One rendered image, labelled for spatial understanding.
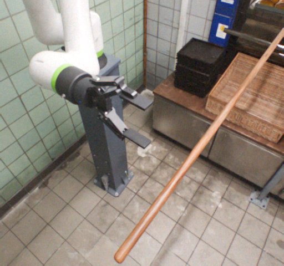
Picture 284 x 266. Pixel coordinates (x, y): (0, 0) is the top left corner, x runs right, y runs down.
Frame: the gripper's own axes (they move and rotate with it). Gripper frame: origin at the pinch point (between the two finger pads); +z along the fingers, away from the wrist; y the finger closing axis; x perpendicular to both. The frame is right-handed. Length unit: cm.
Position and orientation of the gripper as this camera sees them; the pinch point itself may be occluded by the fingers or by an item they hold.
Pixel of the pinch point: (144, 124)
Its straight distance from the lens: 55.7
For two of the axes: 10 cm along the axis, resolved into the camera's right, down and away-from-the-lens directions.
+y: 0.0, 6.6, 7.5
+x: -6.1, 6.0, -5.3
